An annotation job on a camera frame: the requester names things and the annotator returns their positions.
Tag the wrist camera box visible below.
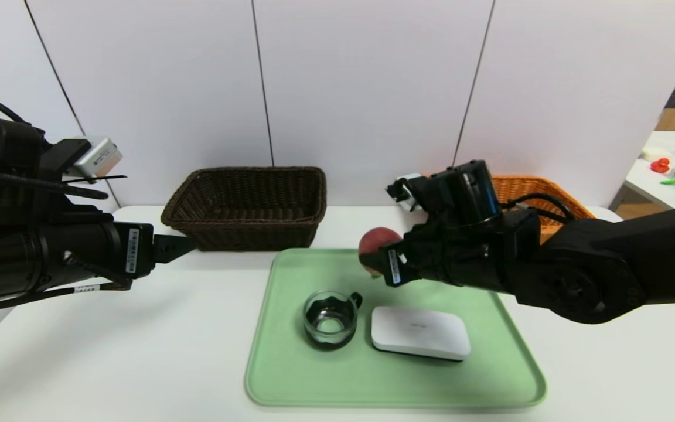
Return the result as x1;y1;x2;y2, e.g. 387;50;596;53
387;173;429;213
71;137;122;178

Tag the glass cup with black handle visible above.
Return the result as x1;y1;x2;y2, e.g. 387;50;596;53
304;290;363;351

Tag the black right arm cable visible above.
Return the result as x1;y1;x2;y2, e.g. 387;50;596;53
502;192;577;226

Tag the pink peach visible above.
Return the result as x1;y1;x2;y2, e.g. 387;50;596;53
359;227;404;278

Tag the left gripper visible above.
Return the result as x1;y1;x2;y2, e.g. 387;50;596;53
51;213;198;288

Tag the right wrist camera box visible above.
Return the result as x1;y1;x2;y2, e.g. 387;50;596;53
387;173;429;213

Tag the dark brown wicker basket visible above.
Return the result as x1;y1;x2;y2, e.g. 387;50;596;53
161;167;328;253

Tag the thin black zip tie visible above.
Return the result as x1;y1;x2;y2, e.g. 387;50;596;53
62;174;128;184

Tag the orange wicker basket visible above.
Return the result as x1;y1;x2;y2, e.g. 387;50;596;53
487;175;597;244

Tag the light green plastic tray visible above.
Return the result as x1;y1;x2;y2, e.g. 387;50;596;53
245;248;547;407

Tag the white round-edged side table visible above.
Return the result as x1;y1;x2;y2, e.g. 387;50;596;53
610;130;675;210

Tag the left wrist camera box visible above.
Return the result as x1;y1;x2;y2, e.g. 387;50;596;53
71;137;122;178

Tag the white plastic box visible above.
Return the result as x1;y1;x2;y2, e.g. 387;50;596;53
371;306;471;362

